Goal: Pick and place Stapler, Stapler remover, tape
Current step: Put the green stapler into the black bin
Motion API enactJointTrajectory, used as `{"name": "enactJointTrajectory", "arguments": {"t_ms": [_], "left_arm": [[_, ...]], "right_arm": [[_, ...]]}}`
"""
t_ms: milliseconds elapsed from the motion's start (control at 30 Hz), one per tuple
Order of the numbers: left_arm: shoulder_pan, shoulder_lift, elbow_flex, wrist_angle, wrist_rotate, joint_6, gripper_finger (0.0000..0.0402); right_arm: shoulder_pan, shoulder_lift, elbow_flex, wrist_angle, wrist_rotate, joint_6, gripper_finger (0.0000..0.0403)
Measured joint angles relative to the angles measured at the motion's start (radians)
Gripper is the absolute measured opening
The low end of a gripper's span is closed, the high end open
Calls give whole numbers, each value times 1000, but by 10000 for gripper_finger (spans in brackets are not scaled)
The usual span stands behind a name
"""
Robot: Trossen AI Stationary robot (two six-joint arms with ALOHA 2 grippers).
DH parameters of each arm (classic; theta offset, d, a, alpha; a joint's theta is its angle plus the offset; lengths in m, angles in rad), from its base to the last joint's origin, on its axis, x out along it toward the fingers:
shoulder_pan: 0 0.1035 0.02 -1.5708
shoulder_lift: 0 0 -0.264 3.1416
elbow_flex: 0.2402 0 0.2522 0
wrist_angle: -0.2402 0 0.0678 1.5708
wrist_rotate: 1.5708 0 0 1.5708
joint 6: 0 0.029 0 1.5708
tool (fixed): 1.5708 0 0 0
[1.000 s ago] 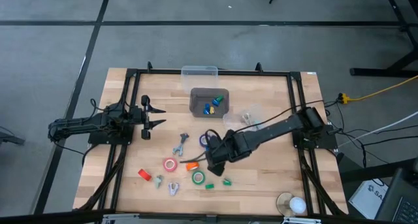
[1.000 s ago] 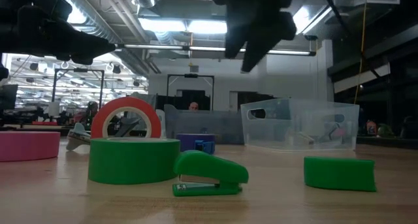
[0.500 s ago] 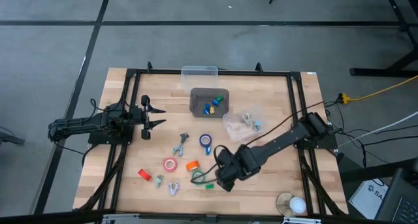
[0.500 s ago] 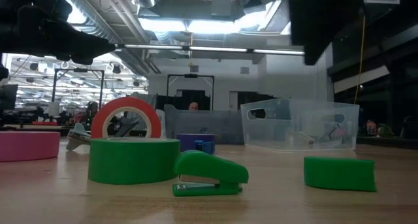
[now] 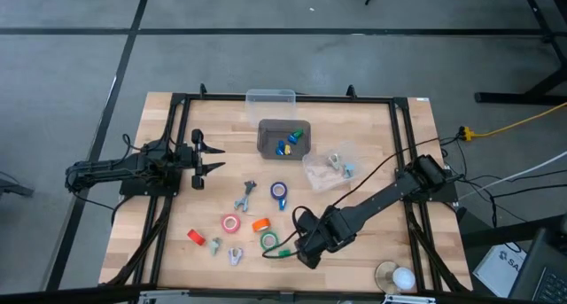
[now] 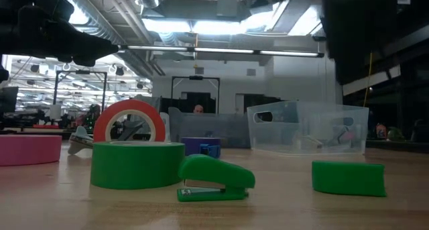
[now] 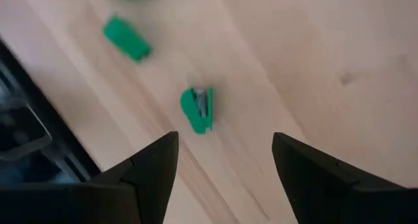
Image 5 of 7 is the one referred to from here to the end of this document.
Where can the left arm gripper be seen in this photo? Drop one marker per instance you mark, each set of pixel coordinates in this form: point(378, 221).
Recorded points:
point(188, 158)

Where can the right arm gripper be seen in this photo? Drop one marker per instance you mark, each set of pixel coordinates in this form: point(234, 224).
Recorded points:
point(312, 237)

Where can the green mini stapler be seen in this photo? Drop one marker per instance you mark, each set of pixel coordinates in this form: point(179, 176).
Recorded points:
point(284, 253)
point(297, 133)

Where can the green tape roll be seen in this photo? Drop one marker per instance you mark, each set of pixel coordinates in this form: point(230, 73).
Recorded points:
point(261, 241)

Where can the orange tape roll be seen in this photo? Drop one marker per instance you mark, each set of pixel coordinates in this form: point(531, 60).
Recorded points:
point(261, 225)

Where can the blue mini stapler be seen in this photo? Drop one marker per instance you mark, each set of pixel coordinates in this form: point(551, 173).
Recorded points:
point(280, 145)
point(281, 204)
point(278, 152)
point(292, 139)

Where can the black staple remover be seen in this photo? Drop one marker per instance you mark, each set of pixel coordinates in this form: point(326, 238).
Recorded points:
point(250, 186)

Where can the blue tape roll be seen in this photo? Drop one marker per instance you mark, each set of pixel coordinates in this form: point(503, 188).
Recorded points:
point(271, 191)

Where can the pink tape roll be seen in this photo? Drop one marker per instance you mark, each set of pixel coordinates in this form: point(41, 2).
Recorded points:
point(223, 223)

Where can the clear plastic bin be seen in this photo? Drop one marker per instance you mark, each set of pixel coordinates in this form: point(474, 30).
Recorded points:
point(270, 104)
point(319, 175)

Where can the yellow mini stapler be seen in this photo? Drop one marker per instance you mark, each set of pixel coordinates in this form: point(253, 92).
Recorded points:
point(288, 150)

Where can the red tape roll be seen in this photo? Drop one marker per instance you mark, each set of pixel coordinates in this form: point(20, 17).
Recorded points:
point(196, 237)

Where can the light blue staple remover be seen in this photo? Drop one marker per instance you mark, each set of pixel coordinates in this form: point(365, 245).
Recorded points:
point(348, 170)

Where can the beige staple remover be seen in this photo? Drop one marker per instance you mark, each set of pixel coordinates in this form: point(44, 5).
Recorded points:
point(334, 161)

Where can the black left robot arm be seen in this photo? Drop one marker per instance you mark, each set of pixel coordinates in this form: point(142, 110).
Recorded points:
point(102, 169)

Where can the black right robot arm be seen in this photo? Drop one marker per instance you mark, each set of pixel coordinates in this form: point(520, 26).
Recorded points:
point(376, 202)

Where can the blue-grey staple remover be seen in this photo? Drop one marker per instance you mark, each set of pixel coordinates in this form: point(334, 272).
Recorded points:
point(241, 203)

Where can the lilac staple remover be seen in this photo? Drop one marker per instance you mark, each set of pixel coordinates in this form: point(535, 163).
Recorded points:
point(235, 255)

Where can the green-grey staple remover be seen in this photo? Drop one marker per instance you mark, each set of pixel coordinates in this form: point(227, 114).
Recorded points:
point(215, 245)

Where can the dark translucent plastic bin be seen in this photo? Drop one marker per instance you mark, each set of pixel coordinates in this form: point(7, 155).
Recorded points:
point(266, 140)

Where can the white bulb table lamp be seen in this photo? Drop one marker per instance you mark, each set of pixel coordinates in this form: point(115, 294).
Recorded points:
point(404, 278)

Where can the white sticker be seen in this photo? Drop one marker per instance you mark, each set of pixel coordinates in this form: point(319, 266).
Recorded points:
point(423, 99)

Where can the dark chair base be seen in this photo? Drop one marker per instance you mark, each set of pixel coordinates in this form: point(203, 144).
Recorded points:
point(13, 188)

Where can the white printed box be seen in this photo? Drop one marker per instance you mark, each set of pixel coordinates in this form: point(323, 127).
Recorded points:
point(498, 268)

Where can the black laptop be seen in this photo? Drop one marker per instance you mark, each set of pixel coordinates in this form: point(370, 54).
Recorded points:
point(545, 277)

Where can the black desk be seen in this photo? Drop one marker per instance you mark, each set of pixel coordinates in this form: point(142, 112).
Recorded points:
point(509, 98)

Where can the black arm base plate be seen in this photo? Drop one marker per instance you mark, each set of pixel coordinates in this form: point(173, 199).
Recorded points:
point(448, 196)
point(133, 189)

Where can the black aluminium table frame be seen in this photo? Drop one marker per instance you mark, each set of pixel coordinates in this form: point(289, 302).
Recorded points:
point(310, 98)

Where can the silver bracket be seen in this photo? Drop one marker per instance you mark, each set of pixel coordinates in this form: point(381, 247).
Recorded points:
point(164, 296)
point(407, 300)

